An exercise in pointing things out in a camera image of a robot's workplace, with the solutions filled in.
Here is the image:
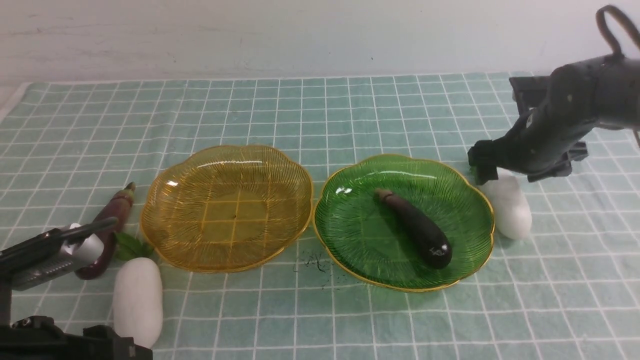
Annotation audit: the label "green plastic plate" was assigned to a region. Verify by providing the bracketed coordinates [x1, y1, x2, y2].
[312, 153, 496, 293]

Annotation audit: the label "green checkered tablecloth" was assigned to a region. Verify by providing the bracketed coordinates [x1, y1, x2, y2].
[0, 73, 640, 360]

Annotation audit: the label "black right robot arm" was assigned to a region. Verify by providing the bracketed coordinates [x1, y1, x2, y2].
[467, 4, 640, 185]

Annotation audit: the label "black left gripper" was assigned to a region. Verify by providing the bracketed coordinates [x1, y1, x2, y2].
[0, 316, 153, 360]

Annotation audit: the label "white radish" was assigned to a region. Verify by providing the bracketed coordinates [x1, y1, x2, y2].
[112, 232, 163, 349]
[478, 168, 533, 240]

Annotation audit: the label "amber plastic plate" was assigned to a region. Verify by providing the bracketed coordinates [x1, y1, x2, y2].
[139, 145, 314, 273]

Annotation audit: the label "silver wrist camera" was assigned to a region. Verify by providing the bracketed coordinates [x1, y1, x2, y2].
[0, 217, 118, 291]

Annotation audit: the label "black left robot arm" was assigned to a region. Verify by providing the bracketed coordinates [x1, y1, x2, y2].
[0, 279, 154, 360]

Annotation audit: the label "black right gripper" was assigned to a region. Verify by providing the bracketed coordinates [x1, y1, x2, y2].
[467, 75, 601, 186]

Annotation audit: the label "purple eggplant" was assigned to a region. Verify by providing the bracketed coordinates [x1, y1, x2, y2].
[374, 187, 453, 270]
[75, 181, 137, 281]

